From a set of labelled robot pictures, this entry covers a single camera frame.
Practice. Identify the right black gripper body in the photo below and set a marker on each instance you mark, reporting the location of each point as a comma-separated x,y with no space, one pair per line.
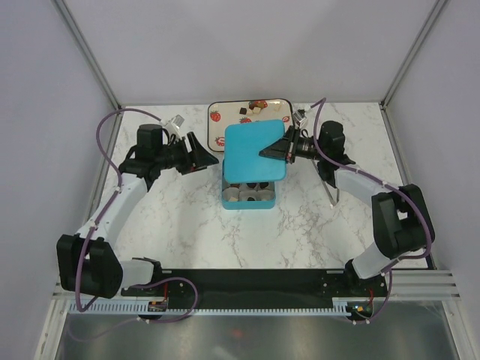
304,148

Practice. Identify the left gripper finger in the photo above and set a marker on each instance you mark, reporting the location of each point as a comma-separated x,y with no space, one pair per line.
201,159
193,141

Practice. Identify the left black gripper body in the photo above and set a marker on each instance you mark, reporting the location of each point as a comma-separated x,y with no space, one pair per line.
177,157

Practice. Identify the teal tin lid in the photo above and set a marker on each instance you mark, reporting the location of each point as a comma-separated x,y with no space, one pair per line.
242,162

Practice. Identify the metal tongs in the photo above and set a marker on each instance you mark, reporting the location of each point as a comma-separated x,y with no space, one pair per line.
332,194

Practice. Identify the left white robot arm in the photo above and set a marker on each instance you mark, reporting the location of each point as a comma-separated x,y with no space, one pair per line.
87,262

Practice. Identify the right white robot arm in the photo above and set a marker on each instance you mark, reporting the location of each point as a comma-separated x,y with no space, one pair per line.
401,223

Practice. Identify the strawberry print tray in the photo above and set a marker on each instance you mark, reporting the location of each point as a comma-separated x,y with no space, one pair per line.
222,114

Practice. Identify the teal tin box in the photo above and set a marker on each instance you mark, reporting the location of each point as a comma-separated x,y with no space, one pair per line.
265,198

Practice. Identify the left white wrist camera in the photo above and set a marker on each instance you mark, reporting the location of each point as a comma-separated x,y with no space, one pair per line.
173,126

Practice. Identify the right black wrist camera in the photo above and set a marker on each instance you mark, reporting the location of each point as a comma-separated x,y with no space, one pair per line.
300,118

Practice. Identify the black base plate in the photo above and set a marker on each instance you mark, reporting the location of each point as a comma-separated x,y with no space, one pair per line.
260,288

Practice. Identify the white slotted cable duct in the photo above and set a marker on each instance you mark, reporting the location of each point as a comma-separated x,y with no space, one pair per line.
146,307

